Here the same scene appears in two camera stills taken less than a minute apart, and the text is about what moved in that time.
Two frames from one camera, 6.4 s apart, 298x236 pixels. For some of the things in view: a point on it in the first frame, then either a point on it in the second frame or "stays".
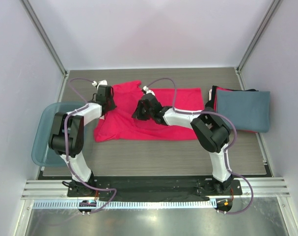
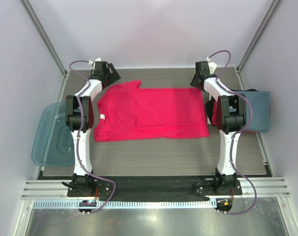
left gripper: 112,106 -> 114,76
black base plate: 153,188 stays
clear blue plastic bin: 42,153 stays
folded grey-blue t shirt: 249,110 stays
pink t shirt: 117,125 stays
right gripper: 137,114 -> 194,81
